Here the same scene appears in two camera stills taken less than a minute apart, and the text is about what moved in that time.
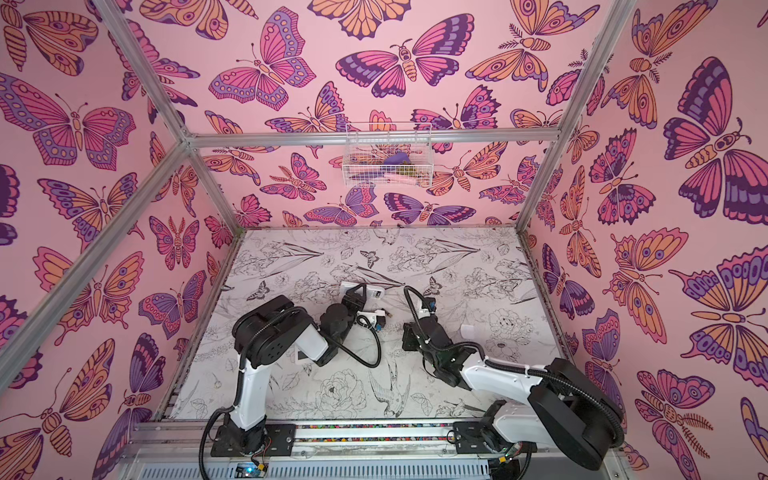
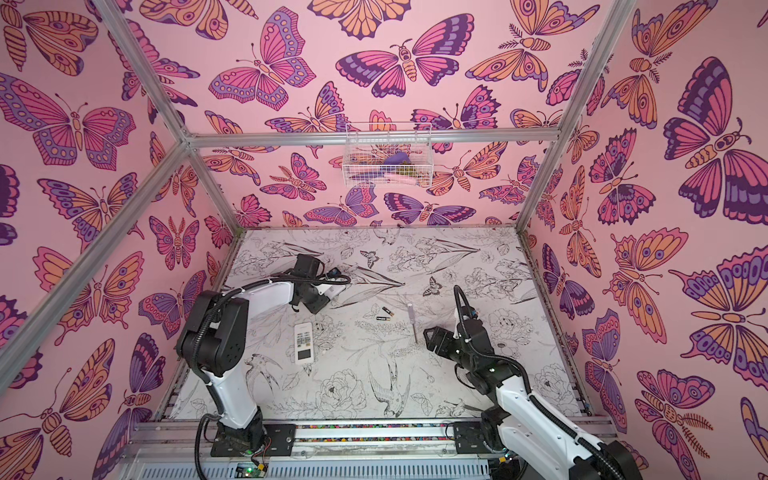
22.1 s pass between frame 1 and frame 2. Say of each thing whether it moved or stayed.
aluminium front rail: stayed
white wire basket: stayed
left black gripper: moved
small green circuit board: stayed
